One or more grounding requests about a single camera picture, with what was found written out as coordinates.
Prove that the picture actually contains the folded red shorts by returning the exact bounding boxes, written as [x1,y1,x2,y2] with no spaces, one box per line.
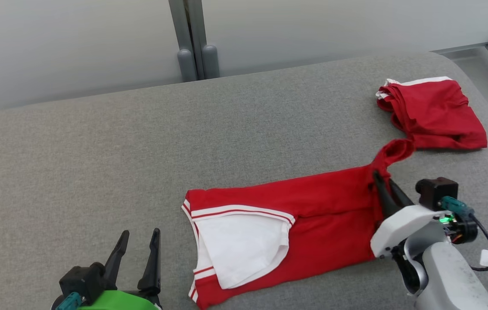
[376,77,488,150]

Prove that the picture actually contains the teal cable connector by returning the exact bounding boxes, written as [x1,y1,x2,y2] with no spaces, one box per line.
[56,292,83,310]
[438,196,476,217]

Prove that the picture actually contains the teal left cable connector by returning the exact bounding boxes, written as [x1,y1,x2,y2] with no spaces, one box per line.
[56,292,83,310]

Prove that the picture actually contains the grey metal partition post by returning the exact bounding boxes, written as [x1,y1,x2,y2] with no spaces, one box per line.
[168,0,220,83]

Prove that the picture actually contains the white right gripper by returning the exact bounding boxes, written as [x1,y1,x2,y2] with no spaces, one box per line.
[370,170,447,259]

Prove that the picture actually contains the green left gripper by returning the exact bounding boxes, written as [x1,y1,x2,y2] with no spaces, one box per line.
[76,228,162,310]

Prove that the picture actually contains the red white-lined tank top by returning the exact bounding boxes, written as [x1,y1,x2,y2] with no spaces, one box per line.
[181,139,417,310]

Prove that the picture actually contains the teal right cable connector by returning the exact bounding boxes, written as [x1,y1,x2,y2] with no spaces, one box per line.
[438,196,476,217]

